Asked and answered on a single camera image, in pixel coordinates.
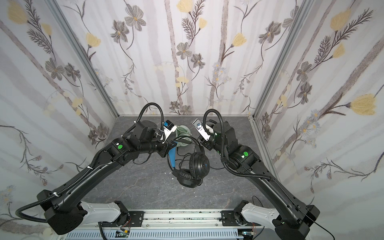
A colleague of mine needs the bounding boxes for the black and blue headphones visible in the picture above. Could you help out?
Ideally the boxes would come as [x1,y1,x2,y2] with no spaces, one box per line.
[172,136,211,188]

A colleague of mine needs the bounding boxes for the mint green over-ear headphones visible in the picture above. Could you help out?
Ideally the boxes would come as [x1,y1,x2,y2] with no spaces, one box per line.
[176,125,192,148]

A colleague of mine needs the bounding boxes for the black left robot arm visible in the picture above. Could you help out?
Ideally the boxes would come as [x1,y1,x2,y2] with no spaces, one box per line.
[38,120,177,235]

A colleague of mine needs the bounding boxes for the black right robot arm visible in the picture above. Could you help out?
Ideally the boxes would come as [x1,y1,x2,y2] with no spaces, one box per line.
[193,119,320,240]

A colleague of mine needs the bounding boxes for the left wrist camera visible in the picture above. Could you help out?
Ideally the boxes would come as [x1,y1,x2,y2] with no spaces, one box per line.
[162,120,177,142]

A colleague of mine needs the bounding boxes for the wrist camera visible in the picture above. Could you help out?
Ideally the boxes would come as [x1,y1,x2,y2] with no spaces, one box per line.
[162,120,177,142]
[193,119,211,141]

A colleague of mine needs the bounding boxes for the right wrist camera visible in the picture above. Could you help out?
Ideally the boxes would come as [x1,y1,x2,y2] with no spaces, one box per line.
[193,119,211,141]

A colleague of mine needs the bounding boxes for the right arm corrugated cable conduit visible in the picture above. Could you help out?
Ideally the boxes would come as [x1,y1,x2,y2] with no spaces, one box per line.
[202,108,275,181]

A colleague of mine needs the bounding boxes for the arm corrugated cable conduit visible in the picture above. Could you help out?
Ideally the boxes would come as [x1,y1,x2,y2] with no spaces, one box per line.
[202,108,275,181]
[14,102,165,223]

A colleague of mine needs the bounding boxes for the left arm corrugated cable conduit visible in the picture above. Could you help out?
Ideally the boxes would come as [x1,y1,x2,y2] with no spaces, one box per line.
[14,102,165,223]

